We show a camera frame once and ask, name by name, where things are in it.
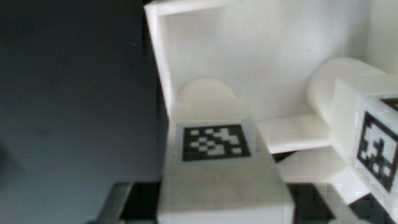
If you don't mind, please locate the white chair seat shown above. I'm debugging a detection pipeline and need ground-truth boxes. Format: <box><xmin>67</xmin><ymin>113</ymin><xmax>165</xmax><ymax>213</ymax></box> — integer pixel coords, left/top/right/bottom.
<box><xmin>142</xmin><ymin>0</ymin><xmax>398</xmax><ymax>204</ymax></box>

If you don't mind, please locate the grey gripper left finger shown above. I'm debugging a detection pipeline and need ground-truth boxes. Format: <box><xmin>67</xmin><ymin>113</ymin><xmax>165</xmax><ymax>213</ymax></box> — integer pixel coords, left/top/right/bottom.
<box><xmin>86</xmin><ymin>182</ymin><xmax>159</xmax><ymax>224</ymax></box>

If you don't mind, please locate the white tagged chair leg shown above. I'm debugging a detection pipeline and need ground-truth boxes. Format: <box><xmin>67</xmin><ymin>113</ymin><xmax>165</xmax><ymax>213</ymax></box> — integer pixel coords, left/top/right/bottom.
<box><xmin>307</xmin><ymin>58</ymin><xmax>398</xmax><ymax>224</ymax></box>

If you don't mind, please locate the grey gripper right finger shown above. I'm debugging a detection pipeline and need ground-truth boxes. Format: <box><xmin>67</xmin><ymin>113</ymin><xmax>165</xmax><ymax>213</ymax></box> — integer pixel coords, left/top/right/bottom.
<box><xmin>287</xmin><ymin>183</ymin><xmax>355</xmax><ymax>224</ymax></box>

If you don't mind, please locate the white short chair leg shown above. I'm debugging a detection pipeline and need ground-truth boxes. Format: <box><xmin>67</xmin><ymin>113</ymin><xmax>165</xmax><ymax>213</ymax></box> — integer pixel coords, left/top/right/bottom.
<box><xmin>156</xmin><ymin>78</ymin><xmax>294</xmax><ymax>224</ymax></box>

